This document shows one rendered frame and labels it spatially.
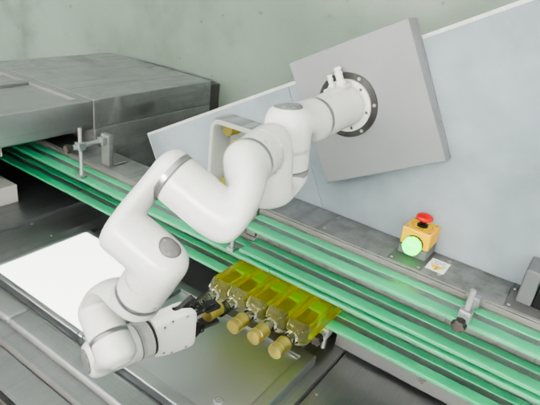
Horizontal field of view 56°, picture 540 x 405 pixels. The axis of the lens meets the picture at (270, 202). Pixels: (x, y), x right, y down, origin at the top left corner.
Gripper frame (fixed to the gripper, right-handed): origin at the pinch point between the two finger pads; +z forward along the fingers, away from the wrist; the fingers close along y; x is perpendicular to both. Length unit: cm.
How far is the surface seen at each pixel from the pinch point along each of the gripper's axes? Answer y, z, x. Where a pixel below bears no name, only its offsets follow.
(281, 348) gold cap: -0.3, 6.8, -17.3
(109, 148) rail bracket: 10, 12, 79
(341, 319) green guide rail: -4.8, 30.5, -14.0
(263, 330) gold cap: 0.1, 6.9, -11.2
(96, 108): 16, 19, 104
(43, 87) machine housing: 19, 7, 125
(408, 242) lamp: 19.2, 39.0, -21.5
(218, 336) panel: -14.3, 7.7, 5.7
